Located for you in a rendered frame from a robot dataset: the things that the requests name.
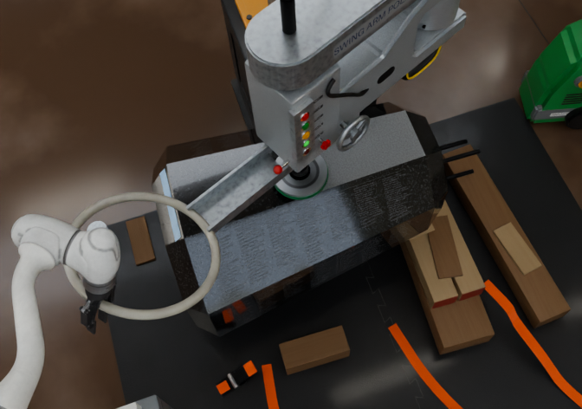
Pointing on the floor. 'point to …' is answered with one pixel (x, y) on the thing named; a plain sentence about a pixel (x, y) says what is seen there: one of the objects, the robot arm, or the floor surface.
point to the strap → (432, 376)
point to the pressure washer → (556, 81)
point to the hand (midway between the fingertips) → (97, 320)
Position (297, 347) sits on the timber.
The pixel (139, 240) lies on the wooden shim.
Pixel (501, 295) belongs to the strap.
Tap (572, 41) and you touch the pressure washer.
